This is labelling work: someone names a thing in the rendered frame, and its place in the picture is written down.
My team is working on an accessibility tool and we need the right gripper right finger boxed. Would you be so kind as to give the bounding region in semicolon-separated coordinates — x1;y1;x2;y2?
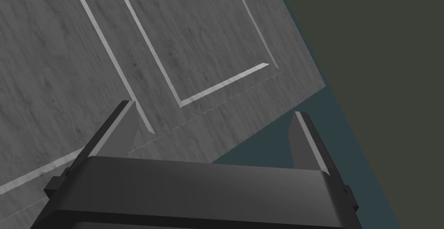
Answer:
288;111;339;177

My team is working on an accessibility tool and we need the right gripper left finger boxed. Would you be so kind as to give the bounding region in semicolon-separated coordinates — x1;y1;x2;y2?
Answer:
70;100;139;169

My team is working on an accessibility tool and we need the grey wooden panelled door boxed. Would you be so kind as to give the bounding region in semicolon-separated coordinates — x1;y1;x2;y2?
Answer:
0;0;326;222

